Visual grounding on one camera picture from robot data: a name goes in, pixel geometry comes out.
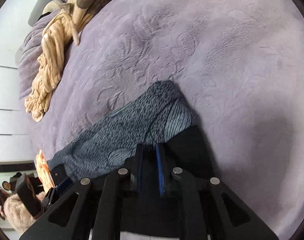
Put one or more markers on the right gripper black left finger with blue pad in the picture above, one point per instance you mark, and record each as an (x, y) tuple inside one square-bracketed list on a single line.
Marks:
[(100, 208)]

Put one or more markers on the black and grey pants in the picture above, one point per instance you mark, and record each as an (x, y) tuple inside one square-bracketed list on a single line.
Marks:
[(160, 116)]

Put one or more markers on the operator in pink fleece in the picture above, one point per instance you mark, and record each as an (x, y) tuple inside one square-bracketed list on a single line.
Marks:
[(14, 211)]

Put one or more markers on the white wardrobe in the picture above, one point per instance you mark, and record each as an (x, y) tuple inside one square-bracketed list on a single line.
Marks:
[(15, 145)]

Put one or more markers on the lavender embossed bed blanket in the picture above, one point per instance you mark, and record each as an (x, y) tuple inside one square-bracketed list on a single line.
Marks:
[(239, 63)]

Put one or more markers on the beige striped garment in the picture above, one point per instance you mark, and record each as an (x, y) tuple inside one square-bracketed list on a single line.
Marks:
[(62, 29)]

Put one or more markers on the orange peach cloth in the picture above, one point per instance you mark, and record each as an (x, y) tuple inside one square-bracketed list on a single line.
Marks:
[(44, 172)]

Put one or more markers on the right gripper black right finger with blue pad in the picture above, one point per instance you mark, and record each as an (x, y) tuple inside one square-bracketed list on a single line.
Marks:
[(209, 209)]

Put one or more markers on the person in dark clothes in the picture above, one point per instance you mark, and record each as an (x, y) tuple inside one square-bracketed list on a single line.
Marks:
[(11, 184)]

